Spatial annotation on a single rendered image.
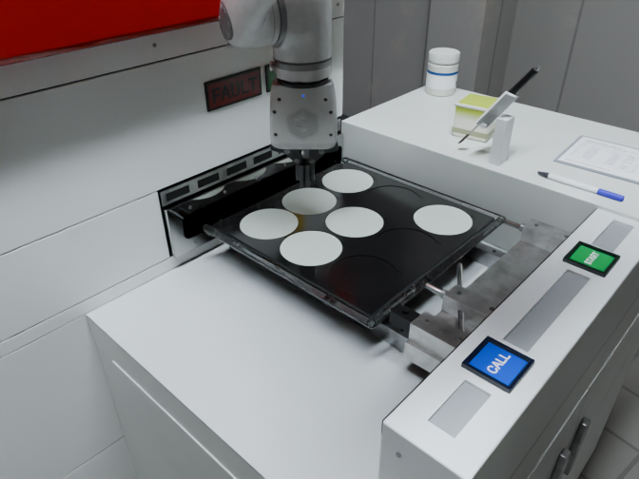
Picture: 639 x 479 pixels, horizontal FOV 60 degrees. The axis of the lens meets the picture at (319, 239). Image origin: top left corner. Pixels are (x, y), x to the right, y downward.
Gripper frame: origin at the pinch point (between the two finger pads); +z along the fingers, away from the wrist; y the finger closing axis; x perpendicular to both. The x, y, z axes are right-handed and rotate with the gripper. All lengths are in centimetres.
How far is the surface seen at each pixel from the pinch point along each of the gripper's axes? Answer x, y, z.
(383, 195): 10.7, 13.8, 9.8
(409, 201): 8.3, 18.3, 9.8
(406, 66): 231, 42, 48
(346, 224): 0.0, 6.8, 9.7
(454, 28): 180, 56, 17
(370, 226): -0.5, 10.9, 9.7
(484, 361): -37.6, 21.1, 3.4
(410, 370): -25.3, 15.7, 17.7
